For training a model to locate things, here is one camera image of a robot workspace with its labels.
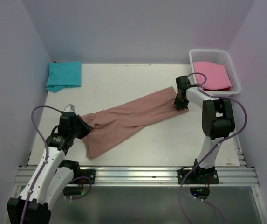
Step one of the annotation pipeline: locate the aluminium mounting rail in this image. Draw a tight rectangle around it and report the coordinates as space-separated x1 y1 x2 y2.
15 165 261 187

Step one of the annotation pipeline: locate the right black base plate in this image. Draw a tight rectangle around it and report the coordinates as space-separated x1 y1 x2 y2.
177 169 219 184

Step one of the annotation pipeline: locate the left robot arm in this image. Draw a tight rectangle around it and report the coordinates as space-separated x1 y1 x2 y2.
7 112 93 224

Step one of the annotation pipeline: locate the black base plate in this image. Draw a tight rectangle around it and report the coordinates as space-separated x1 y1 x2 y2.
78 169 96 185
177 169 219 184

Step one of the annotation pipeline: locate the white plastic basket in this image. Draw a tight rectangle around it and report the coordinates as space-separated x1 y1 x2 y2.
189 49 241 97

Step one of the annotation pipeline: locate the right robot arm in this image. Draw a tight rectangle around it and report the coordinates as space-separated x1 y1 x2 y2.
174 76 235 184

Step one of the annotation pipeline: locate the folded teal t-shirt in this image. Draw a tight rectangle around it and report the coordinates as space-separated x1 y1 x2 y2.
46 61 82 93

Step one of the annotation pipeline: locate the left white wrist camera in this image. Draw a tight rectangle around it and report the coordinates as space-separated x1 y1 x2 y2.
63 104 75 112

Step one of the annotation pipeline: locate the red t-shirt in basket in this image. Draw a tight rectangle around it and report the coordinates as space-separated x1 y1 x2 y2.
202 85 231 91

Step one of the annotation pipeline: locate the folded pink t-shirt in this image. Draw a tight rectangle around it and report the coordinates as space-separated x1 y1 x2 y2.
193 61 232 87

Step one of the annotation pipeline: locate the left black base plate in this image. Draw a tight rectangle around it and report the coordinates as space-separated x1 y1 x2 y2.
78 169 96 185

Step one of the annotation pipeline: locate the dusty pink printed t-shirt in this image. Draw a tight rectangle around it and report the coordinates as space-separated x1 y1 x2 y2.
82 86 189 160

